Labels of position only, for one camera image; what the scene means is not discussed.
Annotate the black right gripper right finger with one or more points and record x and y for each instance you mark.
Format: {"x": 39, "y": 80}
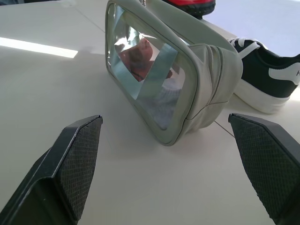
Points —
{"x": 269, "y": 164}

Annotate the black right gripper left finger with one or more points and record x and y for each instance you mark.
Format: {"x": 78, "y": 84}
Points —
{"x": 70, "y": 164}

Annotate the grey clear toiletry pouch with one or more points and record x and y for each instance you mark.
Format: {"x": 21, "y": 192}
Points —
{"x": 201, "y": 70}

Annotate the black and white sneaker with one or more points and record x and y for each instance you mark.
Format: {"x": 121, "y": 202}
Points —
{"x": 267, "y": 72}

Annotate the red and black shoe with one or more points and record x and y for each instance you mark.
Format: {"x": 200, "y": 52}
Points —
{"x": 194, "y": 5}

